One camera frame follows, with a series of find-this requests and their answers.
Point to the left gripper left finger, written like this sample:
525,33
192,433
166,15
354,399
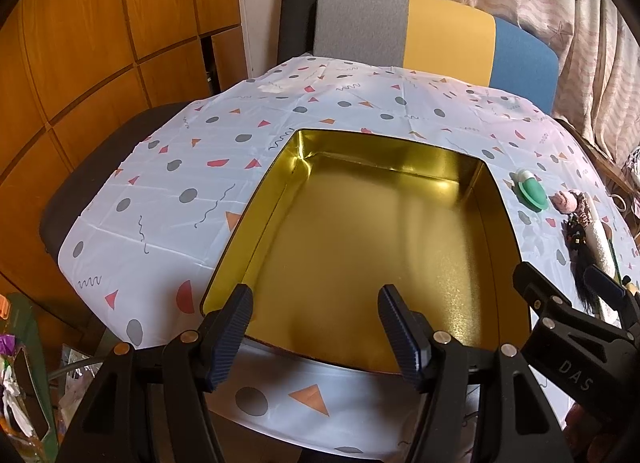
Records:
222,334

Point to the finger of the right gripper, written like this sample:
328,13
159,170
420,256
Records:
535,288
601,284

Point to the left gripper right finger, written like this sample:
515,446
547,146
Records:
408,334

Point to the black hair piece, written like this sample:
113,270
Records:
580,259

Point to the pink towel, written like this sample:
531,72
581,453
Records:
565,202

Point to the cream mesh cloth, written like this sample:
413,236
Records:
597,240

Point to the pink striped scrunchie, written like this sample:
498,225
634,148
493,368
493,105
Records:
583,211

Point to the wooden side table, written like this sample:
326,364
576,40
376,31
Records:
616,180

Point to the patterned white tablecloth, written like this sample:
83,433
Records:
144,250

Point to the gold metal tin box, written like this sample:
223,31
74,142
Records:
340,214

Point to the flower bouquet in wrap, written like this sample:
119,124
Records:
27,416

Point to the grey yellow blue chair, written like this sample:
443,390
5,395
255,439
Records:
441,37

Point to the beige patterned curtain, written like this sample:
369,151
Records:
598,88

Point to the black rolled mat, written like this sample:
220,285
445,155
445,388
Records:
296,28

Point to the wooden panel wardrobe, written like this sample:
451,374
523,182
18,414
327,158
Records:
74,71

